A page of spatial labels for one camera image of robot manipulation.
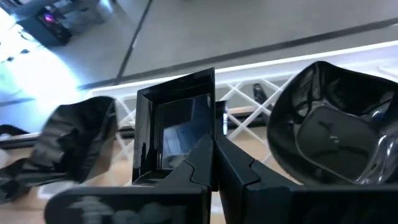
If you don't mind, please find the black device with purple light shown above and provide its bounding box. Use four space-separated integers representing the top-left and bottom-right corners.
17 4 74 47

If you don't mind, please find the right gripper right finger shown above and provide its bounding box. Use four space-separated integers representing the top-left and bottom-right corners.
216 135 398 224

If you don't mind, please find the white wire rack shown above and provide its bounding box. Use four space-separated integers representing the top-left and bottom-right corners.
37 40 398 200

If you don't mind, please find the small black square plate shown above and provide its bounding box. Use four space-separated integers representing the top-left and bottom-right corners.
131 67 216 187

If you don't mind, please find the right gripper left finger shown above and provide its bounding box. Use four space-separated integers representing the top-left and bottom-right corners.
45 134 215 224

